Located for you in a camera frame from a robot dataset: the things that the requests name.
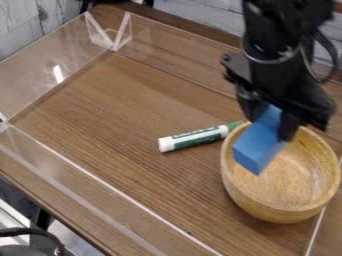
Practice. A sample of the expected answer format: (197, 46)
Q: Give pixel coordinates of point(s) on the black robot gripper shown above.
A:
(285, 87)

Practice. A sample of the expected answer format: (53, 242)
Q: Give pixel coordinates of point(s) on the blue rectangular block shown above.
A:
(257, 146)

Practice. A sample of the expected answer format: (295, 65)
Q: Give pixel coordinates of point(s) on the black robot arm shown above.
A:
(283, 29)

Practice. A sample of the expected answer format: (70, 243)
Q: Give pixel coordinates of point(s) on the brown wooden bowl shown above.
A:
(296, 186)

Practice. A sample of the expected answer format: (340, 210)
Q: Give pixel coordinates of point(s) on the green and white marker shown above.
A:
(199, 137)

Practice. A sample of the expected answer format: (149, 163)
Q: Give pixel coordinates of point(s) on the clear acrylic tray wall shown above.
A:
(89, 97)

